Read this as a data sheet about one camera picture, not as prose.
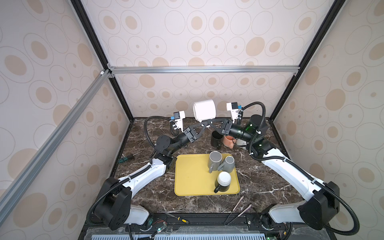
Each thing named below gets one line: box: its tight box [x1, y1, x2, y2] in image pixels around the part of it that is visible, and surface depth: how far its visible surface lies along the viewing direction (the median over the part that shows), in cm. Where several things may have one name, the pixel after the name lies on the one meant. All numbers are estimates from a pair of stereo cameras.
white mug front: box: [192, 99, 217, 123], surface depth 62 cm
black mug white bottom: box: [214, 171, 232, 193], surface depth 81 cm
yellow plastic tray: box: [174, 153, 241, 197], surface depth 90 cm
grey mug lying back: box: [217, 155, 235, 173], surface depth 88 cm
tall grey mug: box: [208, 150, 223, 173], surface depth 87 cm
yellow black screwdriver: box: [163, 211, 190, 224], surface depth 76 cm
